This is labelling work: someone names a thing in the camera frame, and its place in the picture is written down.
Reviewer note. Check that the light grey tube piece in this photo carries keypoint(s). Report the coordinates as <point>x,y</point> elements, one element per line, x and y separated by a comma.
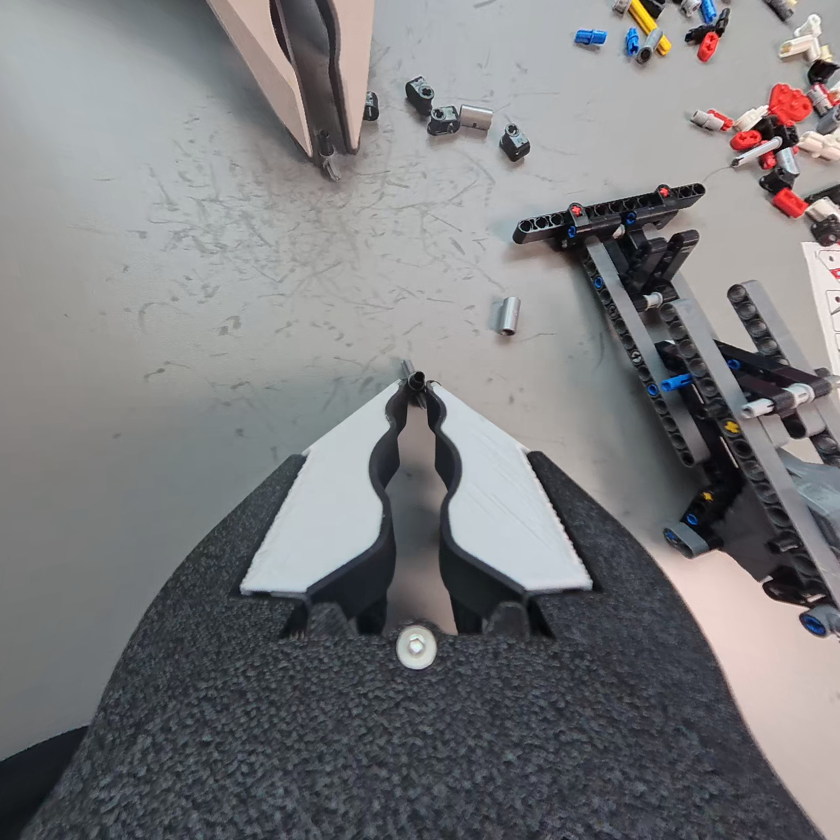
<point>507,316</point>
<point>476,117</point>

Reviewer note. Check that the pile of red white pieces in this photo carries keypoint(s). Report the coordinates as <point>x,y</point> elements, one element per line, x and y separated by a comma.
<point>787,102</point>

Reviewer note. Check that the white sticker sheet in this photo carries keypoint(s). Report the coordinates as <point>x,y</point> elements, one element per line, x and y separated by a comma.
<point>827,295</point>

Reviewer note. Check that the pile of blue black pins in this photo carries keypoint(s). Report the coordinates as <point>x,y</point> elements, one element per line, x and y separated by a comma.
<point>590,36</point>

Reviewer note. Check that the grey black toy chassis model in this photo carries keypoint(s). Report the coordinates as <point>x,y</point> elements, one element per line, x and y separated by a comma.
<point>781,499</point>

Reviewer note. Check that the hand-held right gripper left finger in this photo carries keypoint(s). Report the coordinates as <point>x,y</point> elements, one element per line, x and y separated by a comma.
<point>308,525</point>

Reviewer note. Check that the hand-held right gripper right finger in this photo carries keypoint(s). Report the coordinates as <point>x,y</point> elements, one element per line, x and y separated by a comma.
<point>525,525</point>

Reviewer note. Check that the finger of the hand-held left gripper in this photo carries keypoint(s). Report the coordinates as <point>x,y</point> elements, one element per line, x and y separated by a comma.
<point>354,52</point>
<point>262,46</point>

